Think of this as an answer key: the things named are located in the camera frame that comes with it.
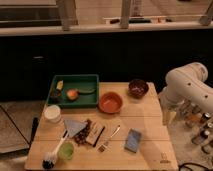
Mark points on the blue sponge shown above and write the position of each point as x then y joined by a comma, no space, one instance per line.
133,140

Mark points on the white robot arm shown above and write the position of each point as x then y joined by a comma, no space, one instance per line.
186,83

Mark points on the red bowl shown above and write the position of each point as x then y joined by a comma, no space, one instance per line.
110,103

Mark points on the dark brown bowl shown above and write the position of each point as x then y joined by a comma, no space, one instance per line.
138,88

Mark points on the green cucumber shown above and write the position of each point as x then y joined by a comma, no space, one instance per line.
86,91

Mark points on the green plastic tray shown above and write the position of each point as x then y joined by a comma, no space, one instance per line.
85,81

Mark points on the red apple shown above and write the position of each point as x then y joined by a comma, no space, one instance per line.
72,94

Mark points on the metal fork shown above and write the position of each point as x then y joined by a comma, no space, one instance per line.
104,146

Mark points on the black marker pen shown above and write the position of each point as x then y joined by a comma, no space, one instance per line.
94,145

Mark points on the yellow banana piece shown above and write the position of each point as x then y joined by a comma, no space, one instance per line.
59,85

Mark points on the dark round cup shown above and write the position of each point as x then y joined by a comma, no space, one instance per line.
55,95

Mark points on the grey triangular cloth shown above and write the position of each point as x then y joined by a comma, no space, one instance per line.
74,127

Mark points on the white cup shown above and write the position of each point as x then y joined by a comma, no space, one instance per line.
53,113

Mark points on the green cup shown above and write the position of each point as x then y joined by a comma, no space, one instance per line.
66,151

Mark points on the white dish brush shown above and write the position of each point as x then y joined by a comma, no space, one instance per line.
50,158

